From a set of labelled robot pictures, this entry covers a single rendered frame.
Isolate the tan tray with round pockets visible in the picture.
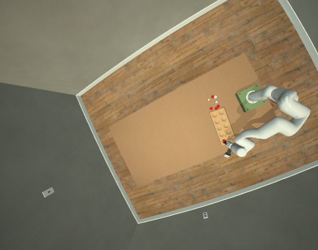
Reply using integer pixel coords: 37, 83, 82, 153
209, 107, 235, 145

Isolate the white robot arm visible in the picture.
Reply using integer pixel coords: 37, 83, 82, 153
223, 85, 310, 158

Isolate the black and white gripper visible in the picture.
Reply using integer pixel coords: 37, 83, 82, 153
223, 141, 236, 148

